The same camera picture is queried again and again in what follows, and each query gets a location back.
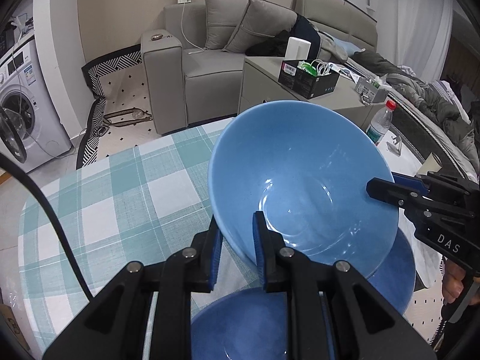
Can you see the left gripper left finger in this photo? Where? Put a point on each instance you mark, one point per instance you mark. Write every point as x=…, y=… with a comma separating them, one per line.
x=144, y=311

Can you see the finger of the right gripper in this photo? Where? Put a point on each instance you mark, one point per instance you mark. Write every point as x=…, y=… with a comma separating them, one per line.
x=389, y=192
x=410, y=182

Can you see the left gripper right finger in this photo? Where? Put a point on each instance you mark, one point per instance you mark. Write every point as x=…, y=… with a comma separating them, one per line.
x=333, y=312

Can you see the light blue bowl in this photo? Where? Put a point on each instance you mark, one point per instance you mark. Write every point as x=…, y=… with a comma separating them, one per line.
x=306, y=169
x=396, y=276

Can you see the dark blue bowl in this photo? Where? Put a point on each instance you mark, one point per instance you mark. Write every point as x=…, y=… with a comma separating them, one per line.
x=286, y=322

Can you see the person right hand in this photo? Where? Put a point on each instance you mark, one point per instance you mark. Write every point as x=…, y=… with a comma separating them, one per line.
x=452, y=285

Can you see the beige cup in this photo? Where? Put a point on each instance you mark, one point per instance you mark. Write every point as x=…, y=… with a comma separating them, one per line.
x=432, y=164

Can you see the plastic water bottle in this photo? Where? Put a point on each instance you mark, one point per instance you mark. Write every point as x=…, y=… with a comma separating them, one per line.
x=381, y=122

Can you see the teal checkered tablecloth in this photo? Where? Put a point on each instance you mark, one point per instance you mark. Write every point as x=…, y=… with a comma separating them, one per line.
x=142, y=204

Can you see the black cardboard box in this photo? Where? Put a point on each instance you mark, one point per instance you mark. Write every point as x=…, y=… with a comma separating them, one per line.
x=308, y=79

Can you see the grey bedside cabinet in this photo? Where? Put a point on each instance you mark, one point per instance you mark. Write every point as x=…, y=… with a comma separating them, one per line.
x=259, y=84

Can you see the white box on cabinet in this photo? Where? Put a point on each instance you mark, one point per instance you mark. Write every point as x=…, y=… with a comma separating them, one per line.
x=297, y=49

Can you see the black white patterned rug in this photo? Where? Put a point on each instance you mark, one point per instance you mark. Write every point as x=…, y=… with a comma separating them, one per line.
x=120, y=117

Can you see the white washing machine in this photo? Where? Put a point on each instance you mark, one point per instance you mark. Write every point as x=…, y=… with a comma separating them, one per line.
x=31, y=131

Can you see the grey sofa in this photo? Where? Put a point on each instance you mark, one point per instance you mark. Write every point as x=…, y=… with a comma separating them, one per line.
x=189, y=84

